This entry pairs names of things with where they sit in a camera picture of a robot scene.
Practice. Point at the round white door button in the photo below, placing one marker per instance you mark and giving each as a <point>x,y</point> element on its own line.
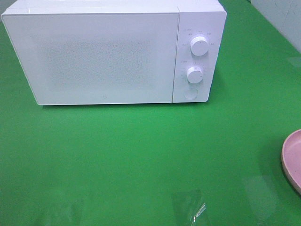
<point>191,94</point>

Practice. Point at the pink round plate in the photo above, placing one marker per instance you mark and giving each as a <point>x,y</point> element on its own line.
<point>291,159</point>

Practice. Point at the lower white microwave knob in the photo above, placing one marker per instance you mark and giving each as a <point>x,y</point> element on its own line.
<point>194,75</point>

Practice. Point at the white microwave knob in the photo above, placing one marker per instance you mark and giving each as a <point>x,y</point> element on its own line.
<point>194,75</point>
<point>199,45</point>

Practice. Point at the upper white microwave knob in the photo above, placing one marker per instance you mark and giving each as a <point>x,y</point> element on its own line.
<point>199,45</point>

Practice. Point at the white microwave oven body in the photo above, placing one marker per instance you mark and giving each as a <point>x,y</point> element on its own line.
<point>205,17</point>

